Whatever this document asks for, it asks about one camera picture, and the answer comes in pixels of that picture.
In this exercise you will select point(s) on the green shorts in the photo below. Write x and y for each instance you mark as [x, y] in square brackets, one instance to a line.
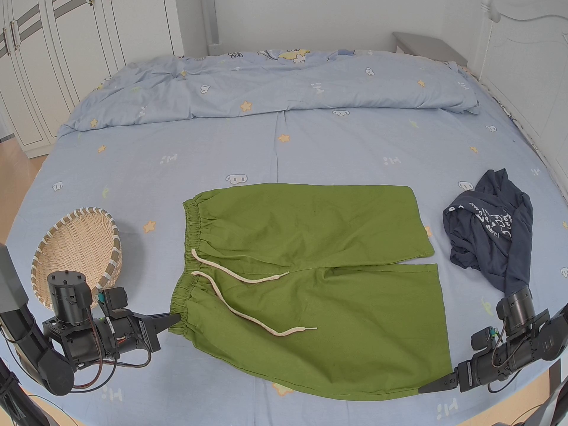
[319, 260]

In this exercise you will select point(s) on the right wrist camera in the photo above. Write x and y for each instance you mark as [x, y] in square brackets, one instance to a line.
[481, 340]

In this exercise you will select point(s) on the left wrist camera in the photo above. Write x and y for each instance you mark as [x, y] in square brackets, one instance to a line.
[113, 300]

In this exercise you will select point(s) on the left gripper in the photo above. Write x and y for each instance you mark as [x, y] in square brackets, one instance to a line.
[133, 335]

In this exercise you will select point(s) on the pale blue quilt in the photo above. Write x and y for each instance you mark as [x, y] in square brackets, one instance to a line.
[266, 87]

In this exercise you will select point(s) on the white wardrobe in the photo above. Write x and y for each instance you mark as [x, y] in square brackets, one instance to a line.
[66, 60]

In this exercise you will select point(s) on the grey bedside table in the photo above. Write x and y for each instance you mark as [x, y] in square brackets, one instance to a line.
[428, 47]

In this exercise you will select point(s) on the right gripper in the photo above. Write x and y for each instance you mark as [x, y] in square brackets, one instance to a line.
[483, 368]

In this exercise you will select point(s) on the bed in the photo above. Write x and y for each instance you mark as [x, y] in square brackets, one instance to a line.
[355, 149]

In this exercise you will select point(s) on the dark blue garment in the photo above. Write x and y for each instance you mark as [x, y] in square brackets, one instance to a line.
[488, 238]

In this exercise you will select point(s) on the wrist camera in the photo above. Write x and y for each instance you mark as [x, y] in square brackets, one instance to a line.
[481, 340]
[113, 300]

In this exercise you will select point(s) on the round woven basket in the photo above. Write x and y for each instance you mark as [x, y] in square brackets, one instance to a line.
[75, 246]

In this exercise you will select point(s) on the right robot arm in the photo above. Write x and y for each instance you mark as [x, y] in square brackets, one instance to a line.
[532, 340]

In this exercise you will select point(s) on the white wall duct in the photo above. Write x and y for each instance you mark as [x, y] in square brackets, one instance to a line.
[209, 11]

